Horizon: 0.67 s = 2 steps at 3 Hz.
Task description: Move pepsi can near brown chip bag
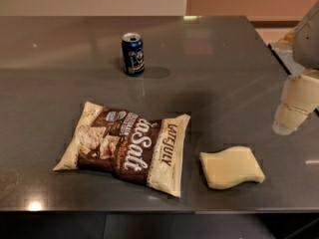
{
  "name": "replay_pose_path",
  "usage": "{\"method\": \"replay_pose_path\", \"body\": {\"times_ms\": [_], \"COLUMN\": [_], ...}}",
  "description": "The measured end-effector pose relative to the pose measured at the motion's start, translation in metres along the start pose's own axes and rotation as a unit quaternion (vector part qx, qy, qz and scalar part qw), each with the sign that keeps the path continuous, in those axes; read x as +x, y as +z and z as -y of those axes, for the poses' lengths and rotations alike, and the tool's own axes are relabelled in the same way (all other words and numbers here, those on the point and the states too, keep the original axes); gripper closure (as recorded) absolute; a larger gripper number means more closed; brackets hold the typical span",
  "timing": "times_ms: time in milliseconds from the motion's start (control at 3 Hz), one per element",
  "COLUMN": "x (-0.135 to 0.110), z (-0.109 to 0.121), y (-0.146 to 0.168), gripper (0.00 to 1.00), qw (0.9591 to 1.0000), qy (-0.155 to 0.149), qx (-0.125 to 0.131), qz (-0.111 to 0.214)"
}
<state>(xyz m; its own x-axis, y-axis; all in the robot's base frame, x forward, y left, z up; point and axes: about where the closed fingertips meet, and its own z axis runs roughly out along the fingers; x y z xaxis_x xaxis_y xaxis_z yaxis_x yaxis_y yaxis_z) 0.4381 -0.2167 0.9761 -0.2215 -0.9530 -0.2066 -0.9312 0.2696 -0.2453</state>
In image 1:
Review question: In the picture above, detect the blue pepsi can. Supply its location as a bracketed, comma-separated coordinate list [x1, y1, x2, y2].
[122, 33, 145, 77]

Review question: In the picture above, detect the brown chip bag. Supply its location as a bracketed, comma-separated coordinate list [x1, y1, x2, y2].
[54, 102, 189, 197]

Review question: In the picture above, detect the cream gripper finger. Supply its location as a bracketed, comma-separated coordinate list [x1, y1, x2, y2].
[272, 70, 319, 135]

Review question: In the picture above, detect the yellow sponge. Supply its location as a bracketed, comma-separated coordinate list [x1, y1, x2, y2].
[199, 146, 265, 190]

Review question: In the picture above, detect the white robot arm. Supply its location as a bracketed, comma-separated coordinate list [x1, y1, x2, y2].
[272, 1, 319, 135]

